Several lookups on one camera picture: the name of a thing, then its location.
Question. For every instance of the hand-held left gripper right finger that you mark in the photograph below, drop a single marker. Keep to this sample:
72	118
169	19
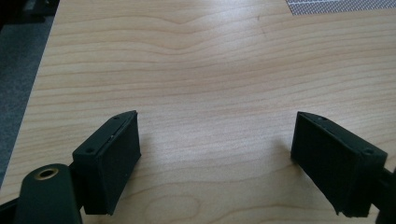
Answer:
334	168

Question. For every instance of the dark stand base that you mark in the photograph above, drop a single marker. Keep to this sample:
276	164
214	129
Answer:
29	9

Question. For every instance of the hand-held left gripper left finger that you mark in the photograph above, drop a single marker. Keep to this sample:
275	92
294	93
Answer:
107	168

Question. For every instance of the grey patterned mat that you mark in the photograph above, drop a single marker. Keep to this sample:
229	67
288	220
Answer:
339	6

